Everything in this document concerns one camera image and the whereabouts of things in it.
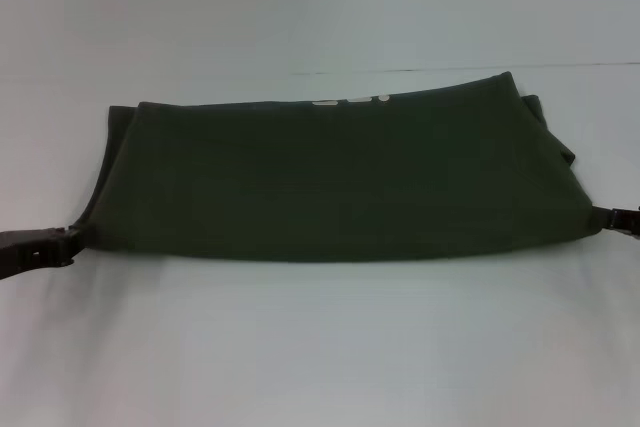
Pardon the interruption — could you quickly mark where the dark green shirt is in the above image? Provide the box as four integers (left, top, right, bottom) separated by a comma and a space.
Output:
74, 70, 604, 265

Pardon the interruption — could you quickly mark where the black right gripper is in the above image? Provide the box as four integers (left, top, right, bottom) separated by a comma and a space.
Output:
594, 205, 640, 241

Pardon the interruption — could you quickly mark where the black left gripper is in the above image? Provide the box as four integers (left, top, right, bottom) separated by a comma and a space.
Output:
0, 226, 82, 282

